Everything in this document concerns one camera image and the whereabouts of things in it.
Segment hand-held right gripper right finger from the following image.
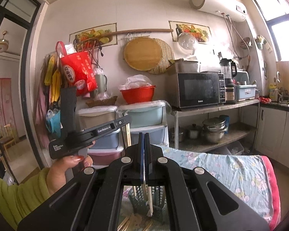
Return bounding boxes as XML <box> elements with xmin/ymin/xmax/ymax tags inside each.
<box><xmin>145</xmin><ymin>133</ymin><xmax>270</xmax><ymax>231</ymax></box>

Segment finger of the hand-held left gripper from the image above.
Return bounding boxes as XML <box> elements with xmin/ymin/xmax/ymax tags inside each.
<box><xmin>114</xmin><ymin>115</ymin><xmax>133</xmax><ymax>129</ymax></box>

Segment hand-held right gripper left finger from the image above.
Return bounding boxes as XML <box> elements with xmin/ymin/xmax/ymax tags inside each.
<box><xmin>17</xmin><ymin>132</ymin><xmax>145</xmax><ymax>231</ymax></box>

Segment chopstick pair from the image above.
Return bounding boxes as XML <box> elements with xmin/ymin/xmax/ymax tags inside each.
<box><xmin>124</xmin><ymin>123</ymin><xmax>132</xmax><ymax>148</ymax></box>
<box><xmin>140</xmin><ymin>183</ymin><xmax>155</xmax><ymax>219</ymax></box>

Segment green plastic utensil basket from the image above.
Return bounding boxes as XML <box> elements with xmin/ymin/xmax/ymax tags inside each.
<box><xmin>128</xmin><ymin>185</ymin><xmax>169</xmax><ymax>224</ymax></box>

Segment person's left forearm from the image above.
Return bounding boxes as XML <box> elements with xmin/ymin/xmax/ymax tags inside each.
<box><xmin>0</xmin><ymin>167</ymin><xmax>50</xmax><ymax>231</ymax></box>

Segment person's left hand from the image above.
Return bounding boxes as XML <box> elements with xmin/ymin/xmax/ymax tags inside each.
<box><xmin>46</xmin><ymin>141</ymin><xmax>96</xmax><ymax>196</ymax></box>

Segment aqua plastic drawer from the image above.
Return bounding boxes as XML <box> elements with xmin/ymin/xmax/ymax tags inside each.
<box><xmin>125</xmin><ymin>106</ymin><xmax>164</xmax><ymax>128</ymax></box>

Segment drawer tower with aqua drawer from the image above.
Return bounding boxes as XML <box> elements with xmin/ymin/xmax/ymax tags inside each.
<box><xmin>119</xmin><ymin>101</ymin><xmax>170</xmax><ymax>147</ymax></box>

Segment teal hanging bag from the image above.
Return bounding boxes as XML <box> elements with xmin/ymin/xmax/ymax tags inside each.
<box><xmin>46</xmin><ymin>109</ymin><xmax>61</xmax><ymax>134</ymax></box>

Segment periwinkle plastic drawer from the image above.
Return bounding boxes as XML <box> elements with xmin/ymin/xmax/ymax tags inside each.
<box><xmin>92</xmin><ymin>130</ymin><xmax>119</xmax><ymax>149</ymax></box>

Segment pink plastic drawer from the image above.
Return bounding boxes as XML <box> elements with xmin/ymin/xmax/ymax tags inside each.
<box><xmin>88</xmin><ymin>149</ymin><xmax>123</xmax><ymax>165</ymax></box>

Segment red plastic basin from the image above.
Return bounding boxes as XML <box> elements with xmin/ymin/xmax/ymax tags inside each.
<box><xmin>120</xmin><ymin>85</ymin><xmax>157</xmax><ymax>104</ymax></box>

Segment drawer tower with beige drawer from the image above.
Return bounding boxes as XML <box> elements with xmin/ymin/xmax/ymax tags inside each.
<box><xmin>76</xmin><ymin>106</ymin><xmax>124</xmax><ymax>169</ymax></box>

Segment beige plastic drawer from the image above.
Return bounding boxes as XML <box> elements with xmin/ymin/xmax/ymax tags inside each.
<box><xmin>78</xmin><ymin>112</ymin><xmax>116</xmax><ymax>130</ymax></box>

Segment wicker basket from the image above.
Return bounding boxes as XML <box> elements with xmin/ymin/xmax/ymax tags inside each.
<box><xmin>85</xmin><ymin>96</ymin><xmax>118</xmax><ymax>107</ymax></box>

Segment grey-blue plastic drawer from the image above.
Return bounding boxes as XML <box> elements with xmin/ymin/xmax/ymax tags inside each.
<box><xmin>131</xmin><ymin>127</ymin><xmax>168</xmax><ymax>146</ymax></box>

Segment clear plastic bag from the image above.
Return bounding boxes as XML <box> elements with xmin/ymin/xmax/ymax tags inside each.
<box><xmin>125</xmin><ymin>74</ymin><xmax>153</xmax><ymax>88</ymax></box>

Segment grey-green plastic cup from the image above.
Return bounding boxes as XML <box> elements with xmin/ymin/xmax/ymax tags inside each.
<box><xmin>94</xmin><ymin>74</ymin><xmax>108</xmax><ymax>94</ymax></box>

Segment pink hanging cloth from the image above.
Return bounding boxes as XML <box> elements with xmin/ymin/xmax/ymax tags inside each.
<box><xmin>35</xmin><ymin>77</ymin><xmax>50</xmax><ymax>140</ymax></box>

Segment small steel pot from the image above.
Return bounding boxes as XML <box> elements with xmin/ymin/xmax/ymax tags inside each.
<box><xmin>185</xmin><ymin>124</ymin><xmax>203</xmax><ymax>139</ymax></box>

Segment wooden chair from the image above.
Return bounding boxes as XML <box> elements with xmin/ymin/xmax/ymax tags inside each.
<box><xmin>0</xmin><ymin>124</ymin><xmax>18</xmax><ymax>154</ymax></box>

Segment yellow hanging cloths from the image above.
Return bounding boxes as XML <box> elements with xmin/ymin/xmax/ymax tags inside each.
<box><xmin>44</xmin><ymin>54</ymin><xmax>62</xmax><ymax>101</ymax></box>

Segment red shopping bag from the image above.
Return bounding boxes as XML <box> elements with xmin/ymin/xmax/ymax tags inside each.
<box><xmin>56</xmin><ymin>41</ymin><xmax>98</xmax><ymax>96</ymax></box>

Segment large steel pot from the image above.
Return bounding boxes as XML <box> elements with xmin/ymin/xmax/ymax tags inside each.
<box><xmin>202</xmin><ymin>117</ymin><xmax>228</xmax><ymax>143</ymax></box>

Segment round bamboo board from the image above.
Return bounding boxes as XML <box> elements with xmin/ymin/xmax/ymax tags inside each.
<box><xmin>124</xmin><ymin>38</ymin><xmax>163</xmax><ymax>71</ymax></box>

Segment printed cartoon blanket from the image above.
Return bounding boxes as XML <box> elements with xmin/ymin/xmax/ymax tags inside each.
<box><xmin>156</xmin><ymin>146</ymin><xmax>274</xmax><ymax>231</ymax></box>

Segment round woven mat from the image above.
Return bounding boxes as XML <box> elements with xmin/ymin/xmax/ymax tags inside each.
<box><xmin>147</xmin><ymin>38</ymin><xmax>175</xmax><ymax>75</ymax></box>

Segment metal shelf rack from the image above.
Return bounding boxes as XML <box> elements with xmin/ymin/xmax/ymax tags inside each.
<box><xmin>170</xmin><ymin>99</ymin><xmax>260</xmax><ymax>154</ymax></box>

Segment black microwave oven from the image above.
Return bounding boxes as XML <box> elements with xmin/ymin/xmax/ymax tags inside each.
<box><xmin>169</xmin><ymin>72</ymin><xmax>225</xmax><ymax>109</ymax></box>

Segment pink curtain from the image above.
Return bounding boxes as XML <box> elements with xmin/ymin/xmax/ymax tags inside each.
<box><xmin>0</xmin><ymin>77</ymin><xmax>12</xmax><ymax>137</ymax></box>

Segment grey metal container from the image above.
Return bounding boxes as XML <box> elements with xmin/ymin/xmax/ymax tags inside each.
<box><xmin>169</xmin><ymin>58</ymin><xmax>200</xmax><ymax>74</ymax></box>

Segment blue cup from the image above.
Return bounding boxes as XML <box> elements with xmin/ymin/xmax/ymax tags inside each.
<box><xmin>219</xmin><ymin>115</ymin><xmax>230</xmax><ymax>134</ymax></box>

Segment long wooden rolling pin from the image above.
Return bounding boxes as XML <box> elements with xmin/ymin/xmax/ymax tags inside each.
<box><xmin>100</xmin><ymin>28</ymin><xmax>174</xmax><ymax>39</ymax></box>

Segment clear round plastic cover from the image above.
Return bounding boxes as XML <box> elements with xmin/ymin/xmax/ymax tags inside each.
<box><xmin>178</xmin><ymin>32</ymin><xmax>197</xmax><ymax>54</ymax></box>

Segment black blender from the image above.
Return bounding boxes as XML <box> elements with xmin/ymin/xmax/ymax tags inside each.
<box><xmin>219</xmin><ymin>58</ymin><xmax>238</xmax><ymax>103</ymax></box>

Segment pink blanket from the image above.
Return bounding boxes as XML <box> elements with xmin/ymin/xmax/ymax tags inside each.
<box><xmin>261</xmin><ymin>156</ymin><xmax>281</xmax><ymax>231</ymax></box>

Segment blue-grey plastic dish box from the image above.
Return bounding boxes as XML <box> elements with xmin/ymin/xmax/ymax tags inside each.
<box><xmin>235</xmin><ymin>84</ymin><xmax>258</xmax><ymax>101</ymax></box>

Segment ceiling lamp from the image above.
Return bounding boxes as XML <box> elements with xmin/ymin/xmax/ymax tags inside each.
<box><xmin>0</xmin><ymin>31</ymin><xmax>10</xmax><ymax>53</ymax></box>

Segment white kitchen cabinets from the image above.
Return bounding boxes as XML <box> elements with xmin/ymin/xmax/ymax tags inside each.
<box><xmin>254</xmin><ymin>106</ymin><xmax>289</xmax><ymax>166</ymax></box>

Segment dark kitchen countertop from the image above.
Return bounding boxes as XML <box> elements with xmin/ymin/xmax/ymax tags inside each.
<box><xmin>260</xmin><ymin>101</ymin><xmax>289</xmax><ymax>112</ymax></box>

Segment yellow bottle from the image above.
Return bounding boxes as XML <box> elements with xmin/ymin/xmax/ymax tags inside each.
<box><xmin>268</xmin><ymin>83</ymin><xmax>278</xmax><ymax>101</ymax></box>

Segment metal faucet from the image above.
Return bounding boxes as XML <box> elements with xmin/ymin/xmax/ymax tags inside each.
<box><xmin>275</xmin><ymin>71</ymin><xmax>283</xmax><ymax>101</ymax></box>

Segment white water heater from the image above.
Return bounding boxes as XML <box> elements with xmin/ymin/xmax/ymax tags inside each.
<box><xmin>189</xmin><ymin>0</ymin><xmax>247</xmax><ymax>22</ymax></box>

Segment light wooden cutting board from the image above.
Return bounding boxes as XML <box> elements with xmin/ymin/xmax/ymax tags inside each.
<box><xmin>276</xmin><ymin>61</ymin><xmax>289</xmax><ymax>94</ymax></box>

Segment window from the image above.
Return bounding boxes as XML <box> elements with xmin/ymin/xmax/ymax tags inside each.
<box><xmin>252</xmin><ymin>0</ymin><xmax>289</xmax><ymax>62</ymax></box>

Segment dark door frame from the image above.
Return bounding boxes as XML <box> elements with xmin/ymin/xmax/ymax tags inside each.
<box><xmin>0</xmin><ymin>0</ymin><xmax>49</xmax><ymax>186</ymax></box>

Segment fruit wall picture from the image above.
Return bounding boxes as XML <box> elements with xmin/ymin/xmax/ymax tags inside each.
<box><xmin>69</xmin><ymin>23</ymin><xmax>118</xmax><ymax>46</ymax></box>
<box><xmin>169</xmin><ymin>20</ymin><xmax>211</xmax><ymax>44</ymax></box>

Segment light green wall holder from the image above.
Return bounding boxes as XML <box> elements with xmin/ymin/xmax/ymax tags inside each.
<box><xmin>255</xmin><ymin>35</ymin><xmax>268</xmax><ymax>50</ymax></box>

